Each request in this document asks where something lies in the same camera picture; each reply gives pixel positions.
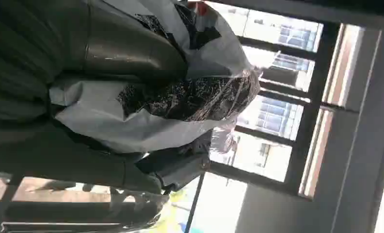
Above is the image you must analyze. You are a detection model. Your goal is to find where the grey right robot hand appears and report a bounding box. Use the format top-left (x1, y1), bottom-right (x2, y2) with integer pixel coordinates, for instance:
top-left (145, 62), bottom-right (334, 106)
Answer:
top-left (34, 0), bottom-right (213, 197)

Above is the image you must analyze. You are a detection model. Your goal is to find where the ribbed grey right arm sleeve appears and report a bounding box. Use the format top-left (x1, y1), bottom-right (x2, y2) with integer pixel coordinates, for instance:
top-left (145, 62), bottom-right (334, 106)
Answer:
top-left (0, 0), bottom-right (63, 176)

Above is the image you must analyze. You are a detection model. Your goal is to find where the thin black pole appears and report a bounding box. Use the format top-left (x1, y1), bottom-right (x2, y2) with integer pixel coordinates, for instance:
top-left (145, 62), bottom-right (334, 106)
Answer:
top-left (183, 173), bottom-right (206, 233)

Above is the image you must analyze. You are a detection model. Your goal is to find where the dark metal rack frame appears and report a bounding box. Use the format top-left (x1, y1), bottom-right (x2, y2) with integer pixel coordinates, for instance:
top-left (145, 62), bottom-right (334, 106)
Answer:
top-left (0, 175), bottom-right (162, 233)

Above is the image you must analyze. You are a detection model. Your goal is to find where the black window frame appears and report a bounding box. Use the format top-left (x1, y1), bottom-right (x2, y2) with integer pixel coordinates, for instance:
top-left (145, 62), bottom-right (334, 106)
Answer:
top-left (205, 0), bottom-right (384, 200)

